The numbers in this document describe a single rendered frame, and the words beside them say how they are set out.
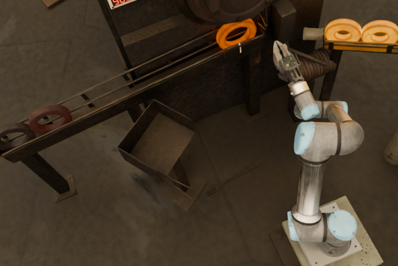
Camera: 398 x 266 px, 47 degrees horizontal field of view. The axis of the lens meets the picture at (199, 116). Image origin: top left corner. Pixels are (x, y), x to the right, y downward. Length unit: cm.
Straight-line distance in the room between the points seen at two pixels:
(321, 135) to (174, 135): 68
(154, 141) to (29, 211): 102
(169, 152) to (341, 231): 76
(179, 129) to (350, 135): 75
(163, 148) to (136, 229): 67
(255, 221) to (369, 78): 110
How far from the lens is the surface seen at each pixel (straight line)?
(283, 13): 209
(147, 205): 257
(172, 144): 200
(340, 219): 193
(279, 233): 245
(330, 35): 217
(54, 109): 208
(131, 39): 199
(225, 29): 201
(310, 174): 174
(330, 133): 166
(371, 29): 213
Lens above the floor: 240
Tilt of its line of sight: 61 degrees down
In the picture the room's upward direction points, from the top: 13 degrees counter-clockwise
